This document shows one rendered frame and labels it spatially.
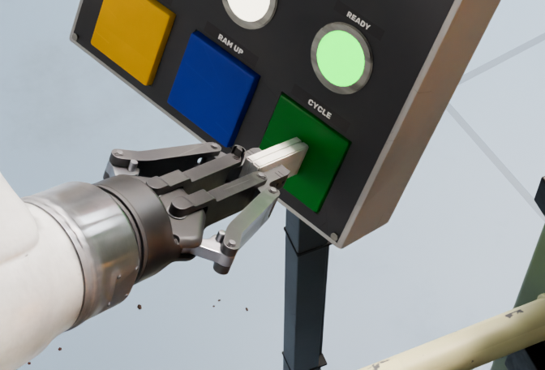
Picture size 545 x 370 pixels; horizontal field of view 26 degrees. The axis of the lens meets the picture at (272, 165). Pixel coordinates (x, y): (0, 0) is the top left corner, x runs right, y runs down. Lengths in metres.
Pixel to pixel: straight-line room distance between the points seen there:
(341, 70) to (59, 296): 0.33
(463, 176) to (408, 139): 1.25
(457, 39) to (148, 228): 0.29
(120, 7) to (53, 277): 0.41
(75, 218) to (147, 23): 0.34
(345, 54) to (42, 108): 1.42
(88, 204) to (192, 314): 1.29
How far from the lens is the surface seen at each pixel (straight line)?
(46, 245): 0.72
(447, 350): 1.31
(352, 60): 0.93
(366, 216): 0.99
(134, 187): 0.80
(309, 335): 1.61
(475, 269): 2.10
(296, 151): 0.96
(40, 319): 0.71
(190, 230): 0.83
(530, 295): 1.44
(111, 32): 1.08
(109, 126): 2.26
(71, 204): 0.76
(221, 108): 1.01
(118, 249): 0.76
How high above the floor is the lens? 1.82
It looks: 56 degrees down
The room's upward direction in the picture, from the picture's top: straight up
